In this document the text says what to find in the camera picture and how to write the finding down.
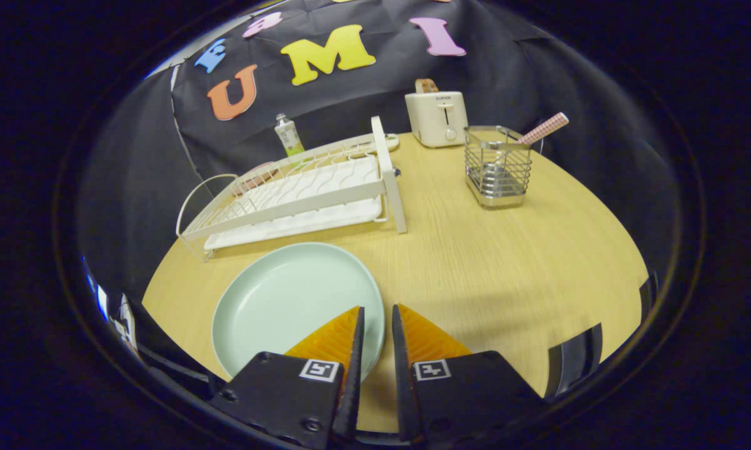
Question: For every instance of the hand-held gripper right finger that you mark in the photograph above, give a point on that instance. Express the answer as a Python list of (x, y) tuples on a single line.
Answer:
[(402, 375)]

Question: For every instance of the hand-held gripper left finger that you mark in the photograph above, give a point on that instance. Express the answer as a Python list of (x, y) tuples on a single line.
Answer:
[(355, 375)]

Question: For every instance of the pale green plate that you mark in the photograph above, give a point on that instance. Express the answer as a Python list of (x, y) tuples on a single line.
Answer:
[(288, 300)]

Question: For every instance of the pink plate with food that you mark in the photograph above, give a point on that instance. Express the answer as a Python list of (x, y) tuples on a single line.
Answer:
[(258, 178)]

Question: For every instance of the white power strip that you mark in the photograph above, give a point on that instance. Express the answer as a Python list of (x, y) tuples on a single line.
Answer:
[(127, 322)]

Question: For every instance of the small green liquid bottle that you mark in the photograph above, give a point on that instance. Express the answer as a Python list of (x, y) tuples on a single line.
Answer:
[(288, 137)]

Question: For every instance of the white toaster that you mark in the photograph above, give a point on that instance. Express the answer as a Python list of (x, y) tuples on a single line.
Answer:
[(435, 119)]

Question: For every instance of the blue and white poster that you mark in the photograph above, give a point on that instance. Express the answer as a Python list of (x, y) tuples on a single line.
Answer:
[(97, 294)]

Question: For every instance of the black backdrop cloth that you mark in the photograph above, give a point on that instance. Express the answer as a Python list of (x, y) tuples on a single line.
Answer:
[(350, 94)]

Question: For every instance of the brown bread slice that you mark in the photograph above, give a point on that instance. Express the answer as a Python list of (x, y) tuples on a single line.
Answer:
[(427, 85)]

